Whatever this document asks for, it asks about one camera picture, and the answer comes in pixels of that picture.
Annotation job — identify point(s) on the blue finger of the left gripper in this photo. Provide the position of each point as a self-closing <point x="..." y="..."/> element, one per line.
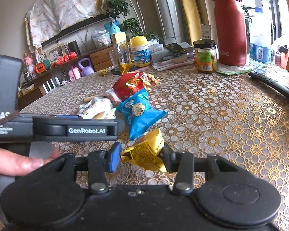
<point x="66" y="116"/>

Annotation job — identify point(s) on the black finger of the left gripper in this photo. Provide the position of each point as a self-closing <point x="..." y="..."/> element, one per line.
<point x="51" y="128"/>

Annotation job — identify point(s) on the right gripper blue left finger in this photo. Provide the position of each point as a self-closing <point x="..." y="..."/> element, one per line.
<point x="102" y="162"/>

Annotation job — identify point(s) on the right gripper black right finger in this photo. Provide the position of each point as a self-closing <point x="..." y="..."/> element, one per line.
<point x="181" y="163"/>

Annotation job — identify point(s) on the beige sausage stick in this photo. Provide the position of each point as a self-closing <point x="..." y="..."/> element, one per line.
<point x="89" y="98"/>

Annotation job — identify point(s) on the yellow snack packet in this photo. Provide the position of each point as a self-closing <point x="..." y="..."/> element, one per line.
<point x="147" y="152"/>

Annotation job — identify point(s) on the red chips bag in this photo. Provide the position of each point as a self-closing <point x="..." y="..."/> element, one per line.
<point x="132" y="82"/>

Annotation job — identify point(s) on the person's left hand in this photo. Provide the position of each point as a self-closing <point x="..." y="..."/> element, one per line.
<point x="12" y="164"/>

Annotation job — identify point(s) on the white books on shelf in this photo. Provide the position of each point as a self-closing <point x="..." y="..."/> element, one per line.
<point x="50" y="85"/>

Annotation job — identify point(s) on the wooden tv sideboard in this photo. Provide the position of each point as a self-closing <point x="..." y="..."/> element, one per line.
<point x="99" y="57"/>

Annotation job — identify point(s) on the white snack packet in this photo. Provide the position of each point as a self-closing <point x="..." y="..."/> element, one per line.
<point x="97" y="108"/>

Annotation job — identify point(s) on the pink small backpack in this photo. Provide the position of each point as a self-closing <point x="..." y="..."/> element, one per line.
<point x="74" y="73"/>

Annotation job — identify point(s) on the orange retro radio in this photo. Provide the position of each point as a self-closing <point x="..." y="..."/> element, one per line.
<point x="43" y="66"/>

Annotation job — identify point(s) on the purple kettlebell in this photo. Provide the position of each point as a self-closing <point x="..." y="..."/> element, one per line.
<point x="85" y="66"/>

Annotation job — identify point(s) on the blue cookie snack bag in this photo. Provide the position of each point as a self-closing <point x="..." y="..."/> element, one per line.
<point x="139" y="113"/>

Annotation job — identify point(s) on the small yellow candy wrapper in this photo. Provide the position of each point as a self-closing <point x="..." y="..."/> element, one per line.
<point x="103" y="72"/>

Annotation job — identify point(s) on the framed photo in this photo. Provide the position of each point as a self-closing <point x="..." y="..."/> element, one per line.
<point x="56" y="52"/>

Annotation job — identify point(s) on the red apples decoration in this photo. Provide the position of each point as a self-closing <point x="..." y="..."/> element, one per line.
<point x="63" y="59"/>

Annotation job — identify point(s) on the pink plush toy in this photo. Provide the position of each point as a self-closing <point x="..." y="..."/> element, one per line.
<point x="29" y="62"/>

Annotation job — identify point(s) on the black cylinder speaker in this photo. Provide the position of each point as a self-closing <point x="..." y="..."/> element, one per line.
<point x="73" y="47"/>

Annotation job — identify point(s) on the clear drinking glass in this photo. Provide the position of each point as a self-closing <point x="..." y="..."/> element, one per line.
<point x="116" y="62"/>

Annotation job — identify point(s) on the clear plastic bag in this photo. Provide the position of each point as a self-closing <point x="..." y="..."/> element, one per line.
<point x="101" y="38"/>

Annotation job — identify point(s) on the tall yellow snack pouch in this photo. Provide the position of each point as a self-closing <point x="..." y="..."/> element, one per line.
<point x="122" y="48"/>

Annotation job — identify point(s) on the yellow lid gummies bottle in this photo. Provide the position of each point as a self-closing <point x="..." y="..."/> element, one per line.
<point x="140" y="51"/>

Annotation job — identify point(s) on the green woven coaster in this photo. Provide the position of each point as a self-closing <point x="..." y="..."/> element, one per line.
<point x="228" y="70"/>

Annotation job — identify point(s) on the teal spray bottle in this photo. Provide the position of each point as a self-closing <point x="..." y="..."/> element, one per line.
<point x="112" y="27"/>

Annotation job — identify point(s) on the stack of books and papers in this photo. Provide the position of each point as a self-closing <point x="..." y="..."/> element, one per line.
<point x="164" y="59"/>

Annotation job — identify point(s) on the cloth covered television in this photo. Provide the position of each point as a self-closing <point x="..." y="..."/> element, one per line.
<point x="47" y="18"/>

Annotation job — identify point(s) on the glass jar black lid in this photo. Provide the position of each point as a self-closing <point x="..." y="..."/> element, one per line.
<point x="206" y="55"/>

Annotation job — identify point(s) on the black remote control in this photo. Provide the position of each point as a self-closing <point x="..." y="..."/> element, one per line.
<point x="274" y="84"/>

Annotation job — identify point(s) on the green potted tree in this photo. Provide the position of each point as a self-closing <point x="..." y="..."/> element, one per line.
<point x="132" y="18"/>

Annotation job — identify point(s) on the plastic water bottle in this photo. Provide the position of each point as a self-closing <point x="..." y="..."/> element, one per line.
<point x="260" y="41"/>

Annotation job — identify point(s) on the red water bottle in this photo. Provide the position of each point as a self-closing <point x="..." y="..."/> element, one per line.
<point x="231" y="32"/>

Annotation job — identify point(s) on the yellow rolled mat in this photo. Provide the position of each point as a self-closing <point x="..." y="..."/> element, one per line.
<point x="192" y="19"/>

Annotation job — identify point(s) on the white standing air conditioner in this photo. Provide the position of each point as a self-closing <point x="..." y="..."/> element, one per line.
<point x="171" y="20"/>

